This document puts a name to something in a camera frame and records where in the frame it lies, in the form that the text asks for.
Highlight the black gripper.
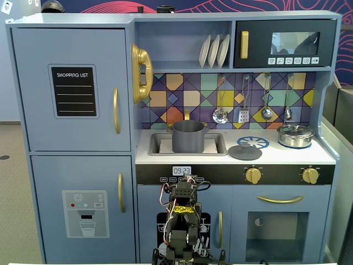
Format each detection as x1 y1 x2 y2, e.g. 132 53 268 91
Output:
180 173 200 184

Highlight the gray round lid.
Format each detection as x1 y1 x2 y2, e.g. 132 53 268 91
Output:
227 144 263 161

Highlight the steel pot lid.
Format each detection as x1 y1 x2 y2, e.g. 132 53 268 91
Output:
277 124 314 136

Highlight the digital clock display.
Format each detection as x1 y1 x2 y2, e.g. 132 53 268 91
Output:
172 166 192 177

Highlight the gray plastic pot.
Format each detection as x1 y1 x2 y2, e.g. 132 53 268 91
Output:
168 120 211 153

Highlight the black dishwasher sticker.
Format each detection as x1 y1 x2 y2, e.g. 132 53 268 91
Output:
156 211 212 258

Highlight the blue dishwasher door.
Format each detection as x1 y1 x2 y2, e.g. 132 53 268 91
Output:
137 184 233 263

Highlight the grey toy sink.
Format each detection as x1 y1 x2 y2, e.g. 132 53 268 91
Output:
149 132 228 157

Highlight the blue oven door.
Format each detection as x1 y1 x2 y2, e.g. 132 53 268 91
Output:
232 184 332 263

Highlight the gold stove knob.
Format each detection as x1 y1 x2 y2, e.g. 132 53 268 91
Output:
245 167 263 184
301 167 320 184

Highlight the gold toy faucet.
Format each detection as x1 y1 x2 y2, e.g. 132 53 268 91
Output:
166 109 211 134

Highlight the silver ladle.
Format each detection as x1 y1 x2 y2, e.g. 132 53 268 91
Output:
212 75 229 125

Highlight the steel slotted spatula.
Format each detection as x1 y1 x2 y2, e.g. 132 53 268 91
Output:
238 75 251 124

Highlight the steel ladle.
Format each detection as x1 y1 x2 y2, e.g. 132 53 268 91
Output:
260 73 274 121

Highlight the steel toy pot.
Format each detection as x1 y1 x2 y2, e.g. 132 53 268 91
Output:
276 129 315 148

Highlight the small steel spoon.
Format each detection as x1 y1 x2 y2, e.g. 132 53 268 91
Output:
284 73 295 120

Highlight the white toy plate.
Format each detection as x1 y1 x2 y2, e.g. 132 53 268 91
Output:
216 34 231 68
199 34 212 69
207 34 221 68

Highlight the gold toy telephone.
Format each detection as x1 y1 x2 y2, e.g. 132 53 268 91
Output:
131 43 154 105

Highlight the grey ice dispenser sticker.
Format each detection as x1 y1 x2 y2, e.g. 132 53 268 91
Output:
61 189 110 239

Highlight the blue freezer door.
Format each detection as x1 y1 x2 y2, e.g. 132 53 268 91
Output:
30 155 136 263

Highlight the black shopping list board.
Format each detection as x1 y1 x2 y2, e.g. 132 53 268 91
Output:
51 67 98 117

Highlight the black toy microwave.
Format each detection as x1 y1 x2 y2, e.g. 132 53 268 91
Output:
233 19 338 68

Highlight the blue fridge door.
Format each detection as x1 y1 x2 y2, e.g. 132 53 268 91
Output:
11 27 132 152

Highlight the blue wooden toy kitchen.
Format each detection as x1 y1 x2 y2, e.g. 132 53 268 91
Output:
5 10 343 264

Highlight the black helmet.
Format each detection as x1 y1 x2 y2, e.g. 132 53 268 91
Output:
41 0 66 13

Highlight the gold dishwasher handle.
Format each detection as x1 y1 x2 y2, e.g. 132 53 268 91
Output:
217 211 224 250

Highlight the gold freezer door handle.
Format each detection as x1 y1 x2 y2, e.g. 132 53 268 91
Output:
117 172 126 214

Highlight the gold oven handle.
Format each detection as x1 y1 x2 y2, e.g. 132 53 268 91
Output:
256 195 305 205

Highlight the gold fridge door handle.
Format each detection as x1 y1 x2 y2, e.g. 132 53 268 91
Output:
113 88 121 135

